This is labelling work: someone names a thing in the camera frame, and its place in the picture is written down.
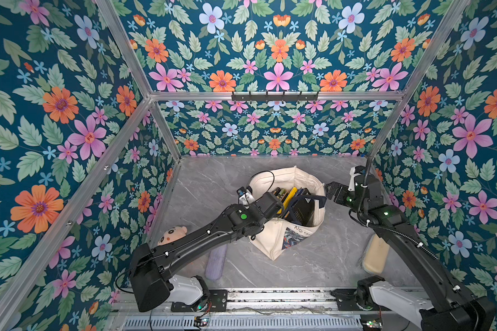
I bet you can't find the beige pouch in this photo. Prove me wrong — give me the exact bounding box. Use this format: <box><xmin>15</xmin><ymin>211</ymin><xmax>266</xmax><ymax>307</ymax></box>
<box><xmin>362</xmin><ymin>234</ymin><xmax>390</xmax><ymax>275</ymax></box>

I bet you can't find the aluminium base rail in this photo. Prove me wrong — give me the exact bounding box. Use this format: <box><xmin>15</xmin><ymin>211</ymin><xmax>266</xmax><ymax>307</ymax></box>
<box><xmin>106</xmin><ymin>287</ymin><xmax>418</xmax><ymax>330</ymax></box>

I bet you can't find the black book gold title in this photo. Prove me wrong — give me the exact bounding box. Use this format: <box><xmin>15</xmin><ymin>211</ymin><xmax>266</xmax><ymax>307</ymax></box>
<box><xmin>289</xmin><ymin>194</ymin><xmax>315</xmax><ymax>227</ymax></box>

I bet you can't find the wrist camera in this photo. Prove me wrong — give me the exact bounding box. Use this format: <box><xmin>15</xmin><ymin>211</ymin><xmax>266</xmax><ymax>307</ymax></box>
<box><xmin>348</xmin><ymin>166</ymin><xmax>360</xmax><ymax>192</ymax></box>
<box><xmin>237</xmin><ymin>186</ymin><xmax>255</xmax><ymax>205</ymax></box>

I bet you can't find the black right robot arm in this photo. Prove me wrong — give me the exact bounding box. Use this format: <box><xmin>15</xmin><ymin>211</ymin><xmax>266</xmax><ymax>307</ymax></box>
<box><xmin>324</xmin><ymin>166</ymin><xmax>496</xmax><ymax>330</ymax></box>

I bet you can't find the cream canvas tote bag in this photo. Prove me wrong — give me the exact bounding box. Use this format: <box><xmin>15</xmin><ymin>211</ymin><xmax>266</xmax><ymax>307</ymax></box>
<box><xmin>248</xmin><ymin>166</ymin><xmax>327</xmax><ymax>261</ymax></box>

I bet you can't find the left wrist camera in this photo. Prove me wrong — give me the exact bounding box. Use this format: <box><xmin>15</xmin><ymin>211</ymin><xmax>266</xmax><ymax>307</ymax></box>
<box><xmin>237</xmin><ymin>186</ymin><xmax>255</xmax><ymax>205</ymax></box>

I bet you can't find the purple pouch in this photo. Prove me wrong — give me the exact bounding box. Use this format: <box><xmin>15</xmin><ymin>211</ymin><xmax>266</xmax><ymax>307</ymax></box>
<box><xmin>205</xmin><ymin>245</ymin><xmax>228</xmax><ymax>281</ymax></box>

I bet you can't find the yellow spine book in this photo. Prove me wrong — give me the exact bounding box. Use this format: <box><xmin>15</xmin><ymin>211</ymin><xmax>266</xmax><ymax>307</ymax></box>
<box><xmin>279</xmin><ymin>187</ymin><xmax>298</xmax><ymax>214</ymax></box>

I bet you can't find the plush doll toy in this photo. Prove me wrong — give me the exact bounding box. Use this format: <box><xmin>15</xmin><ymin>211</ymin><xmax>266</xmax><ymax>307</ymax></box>
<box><xmin>157</xmin><ymin>226</ymin><xmax>188</xmax><ymax>245</ymax></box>

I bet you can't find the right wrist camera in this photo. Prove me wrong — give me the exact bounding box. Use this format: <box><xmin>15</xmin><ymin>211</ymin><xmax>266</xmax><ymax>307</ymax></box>
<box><xmin>348</xmin><ymin>166</ymin><xmax>360</xmax><ymax>192</ymax></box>

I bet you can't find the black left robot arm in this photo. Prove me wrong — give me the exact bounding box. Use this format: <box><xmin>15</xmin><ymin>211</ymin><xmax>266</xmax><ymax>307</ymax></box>
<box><xmin>129</xmin><ymin>193</ymin><xmax>283</xmax><ymax>313</ymax></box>

